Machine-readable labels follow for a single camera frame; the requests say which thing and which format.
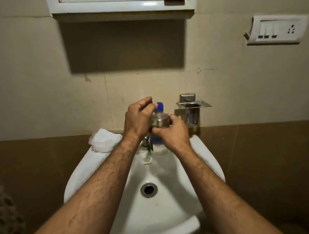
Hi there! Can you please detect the person's right hand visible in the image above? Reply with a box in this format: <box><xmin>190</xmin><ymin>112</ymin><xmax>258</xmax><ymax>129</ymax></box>
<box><xmin>152</xmin><ymin>114</ymin><xmax>193</xmax><ymax>155</ymax></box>

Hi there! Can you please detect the person's left hand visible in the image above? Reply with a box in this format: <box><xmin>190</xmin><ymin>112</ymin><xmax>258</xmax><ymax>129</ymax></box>
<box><xmin>123</xmin><ymin>96</ymin><xmax>158</xmax><ymax>141</ymax></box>

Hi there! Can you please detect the clear plastic bottle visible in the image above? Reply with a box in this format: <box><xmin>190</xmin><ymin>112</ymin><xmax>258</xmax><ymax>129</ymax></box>
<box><xmin>149</xmin><ymin>111</ymin><xmax>172</xmax><ymax>148</ymax></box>

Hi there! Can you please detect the person's right forearm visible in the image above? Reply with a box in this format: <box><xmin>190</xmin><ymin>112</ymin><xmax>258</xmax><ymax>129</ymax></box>
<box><xmin>176</xmin><ymin>145</ymin><xmax>283</xmax><ymax>234</ymax></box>

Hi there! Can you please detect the person's left forearm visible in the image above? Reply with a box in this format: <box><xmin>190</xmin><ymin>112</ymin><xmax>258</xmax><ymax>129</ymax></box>
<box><xmin>36</xmin><ymin>134</ymin><xmax>142</xmax><ymax>234</ymax></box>

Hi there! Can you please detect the white crumpled cloth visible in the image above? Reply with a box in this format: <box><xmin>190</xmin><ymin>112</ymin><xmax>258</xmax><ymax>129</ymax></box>
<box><xmin>89</xmin><ymin>128</ymin><xmax>123</xmax><ymax>153</ymax></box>

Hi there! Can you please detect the metal sink drain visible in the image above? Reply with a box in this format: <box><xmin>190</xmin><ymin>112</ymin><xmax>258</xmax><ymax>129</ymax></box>
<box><xmin>140</xmin><ymin>182</ymin><xmax>158</xmax><ymax>198</ymax></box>

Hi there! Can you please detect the white ceramic sink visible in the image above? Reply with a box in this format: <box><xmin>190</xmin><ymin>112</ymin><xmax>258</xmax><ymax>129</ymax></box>
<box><xmin>64</xmin><ymin>131</ymin><xmax>226</xmax><ymax>234</ymax></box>

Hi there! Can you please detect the steel wall holder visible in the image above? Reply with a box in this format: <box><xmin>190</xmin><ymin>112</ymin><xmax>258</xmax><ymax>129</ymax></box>
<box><xmin>176</xmin><ymin>94</ymin><xmax>212</xmax><ymax>126</ymax></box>

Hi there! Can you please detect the white wall cabinet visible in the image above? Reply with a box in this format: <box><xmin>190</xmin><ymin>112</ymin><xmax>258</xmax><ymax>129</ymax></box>
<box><xmin>46</xmin><ymin>0</ymin><xmax>197</xmax><ymax>23</ymax></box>

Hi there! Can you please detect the white switch board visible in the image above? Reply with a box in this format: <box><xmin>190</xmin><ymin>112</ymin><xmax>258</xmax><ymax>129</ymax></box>
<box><xmin>243</xmin><ymin>15</ymin><xmax>309</xmax><ymax>45</ymax></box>

